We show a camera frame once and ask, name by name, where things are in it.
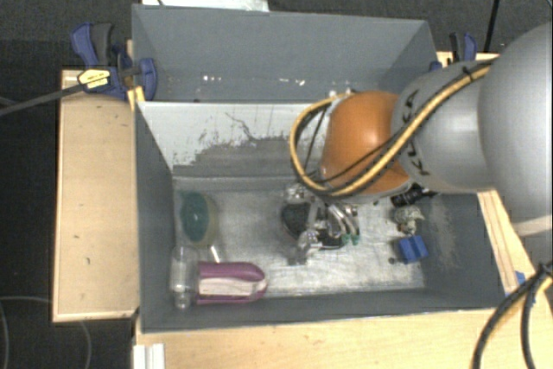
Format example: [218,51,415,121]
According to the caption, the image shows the purple and white case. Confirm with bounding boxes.
[194,260,270,307]

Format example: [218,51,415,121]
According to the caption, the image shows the clear plastic bottle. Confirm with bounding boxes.
[168,245,203,311]

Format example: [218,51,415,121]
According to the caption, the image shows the grey metal bin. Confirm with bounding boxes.
[130,3,507,334]

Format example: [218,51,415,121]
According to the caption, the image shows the grey toy animal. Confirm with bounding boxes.
[391,204,427,235]

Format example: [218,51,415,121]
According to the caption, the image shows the pale wood board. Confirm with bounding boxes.
[52,65,142,323]

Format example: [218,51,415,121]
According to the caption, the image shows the blue ridged block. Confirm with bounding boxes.
[397,234,429,265]

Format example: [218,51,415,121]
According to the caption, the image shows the black cylinder on white bracket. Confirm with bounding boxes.
[390,183,438,209]

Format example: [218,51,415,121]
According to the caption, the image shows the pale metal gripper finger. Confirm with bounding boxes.
[298,229,324,252]
[288,246,309,267]

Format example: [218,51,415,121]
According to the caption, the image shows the green round sponge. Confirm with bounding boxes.
[177,190,220,248]

